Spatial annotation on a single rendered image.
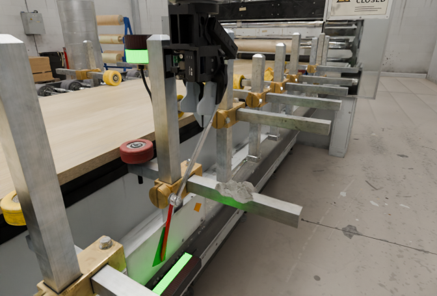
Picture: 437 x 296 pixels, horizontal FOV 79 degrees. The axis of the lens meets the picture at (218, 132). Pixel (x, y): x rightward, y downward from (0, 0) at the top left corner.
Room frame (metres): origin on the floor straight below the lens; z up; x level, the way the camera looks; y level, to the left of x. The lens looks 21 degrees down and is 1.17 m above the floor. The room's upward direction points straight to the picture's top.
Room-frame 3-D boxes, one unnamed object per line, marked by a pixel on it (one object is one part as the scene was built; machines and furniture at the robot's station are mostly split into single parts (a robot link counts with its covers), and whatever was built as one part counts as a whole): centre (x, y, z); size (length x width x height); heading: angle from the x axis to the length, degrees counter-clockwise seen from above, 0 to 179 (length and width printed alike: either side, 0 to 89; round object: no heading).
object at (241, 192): (0.47, -0.04, 0.87); 0.09 x 0.07 x 0.02; 61
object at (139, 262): (0.47, 0.10, 0.75); 0.26 x 0.01 x 0.10; 151
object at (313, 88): (1.18, -0.31, 0.95); 0.50 x 0.04 x 0.04; 61
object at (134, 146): (0.61, 0.21, 0.85); 0.08 x 0.08 x 0.11
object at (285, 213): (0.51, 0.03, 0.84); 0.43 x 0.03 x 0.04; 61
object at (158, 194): (0.53, 0.10, 0.85); 0.13 x 0.06 x 0.05; 151
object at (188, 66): (0.46, 0.04, 1.15); 0.09 x 0.08 x 0.12; 151
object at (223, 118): (0.74, -0.03, 0.95); 0.13 x 0.06 x 0.05; 151
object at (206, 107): (0.46, 0.02, 1.04); 0.06 x 0.03 x 0.09; 151
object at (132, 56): (0.53, 0.15, 1.13); 0.06 x 0.06 x 0.02
